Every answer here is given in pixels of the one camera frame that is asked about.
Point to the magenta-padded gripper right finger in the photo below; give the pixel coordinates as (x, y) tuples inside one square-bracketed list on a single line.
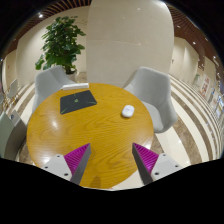
[(163, 166)]

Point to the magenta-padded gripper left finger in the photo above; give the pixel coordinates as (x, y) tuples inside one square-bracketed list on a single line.
[(61, 166)]

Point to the white cartoon-print computer mouse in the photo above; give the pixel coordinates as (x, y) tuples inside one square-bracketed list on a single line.
[(128, 111)]

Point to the black mouse pad green streaks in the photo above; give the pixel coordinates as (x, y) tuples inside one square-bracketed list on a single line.
[(77, 101)]

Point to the grey-green chair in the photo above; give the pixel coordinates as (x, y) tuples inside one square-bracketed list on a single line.
[(10, 136)]

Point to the light grey shell chair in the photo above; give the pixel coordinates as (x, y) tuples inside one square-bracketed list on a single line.
[(48, 83), (156, 93)]

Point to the white power strip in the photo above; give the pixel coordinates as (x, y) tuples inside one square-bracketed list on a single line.
[(75, 86)]

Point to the distant white chair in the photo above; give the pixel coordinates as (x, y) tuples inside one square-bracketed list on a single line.
[(13, 88)]

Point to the white plant pot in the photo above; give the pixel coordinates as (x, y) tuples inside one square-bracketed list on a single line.
[(71, 75)]

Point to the large green potted plant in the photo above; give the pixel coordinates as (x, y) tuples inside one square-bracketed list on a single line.
[(61, 43)]

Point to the red-white wall poster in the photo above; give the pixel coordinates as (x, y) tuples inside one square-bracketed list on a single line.
[(205, 86)]

